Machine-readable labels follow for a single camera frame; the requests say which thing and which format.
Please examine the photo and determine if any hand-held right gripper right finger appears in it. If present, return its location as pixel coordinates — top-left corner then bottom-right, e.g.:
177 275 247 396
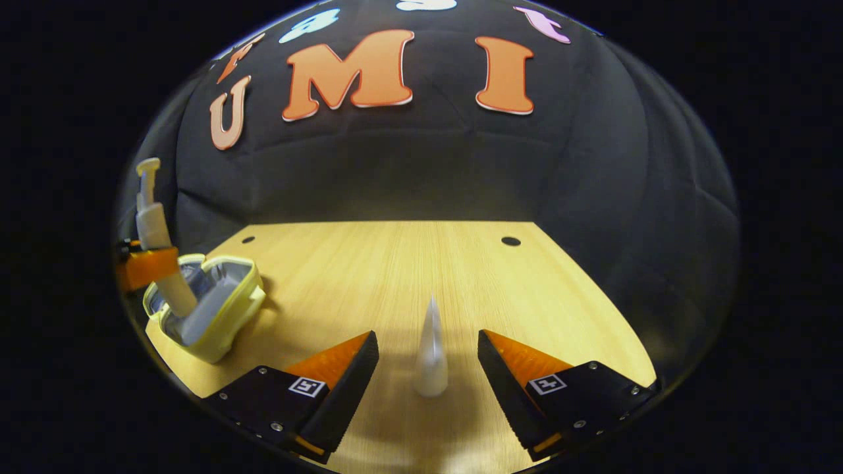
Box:
477 329 660 461

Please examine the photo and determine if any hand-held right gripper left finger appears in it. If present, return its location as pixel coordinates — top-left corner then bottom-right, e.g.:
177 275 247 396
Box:
201 330 380 465

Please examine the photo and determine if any white pump bottle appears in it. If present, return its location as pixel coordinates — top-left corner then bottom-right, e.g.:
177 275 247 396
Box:
136 157 199 318

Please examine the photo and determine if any white squeeze tube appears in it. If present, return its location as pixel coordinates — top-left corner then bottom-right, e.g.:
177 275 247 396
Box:
414 296 450 398

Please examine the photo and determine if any cream yellow suitcase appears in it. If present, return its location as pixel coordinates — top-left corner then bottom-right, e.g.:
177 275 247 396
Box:
142 253 267 365

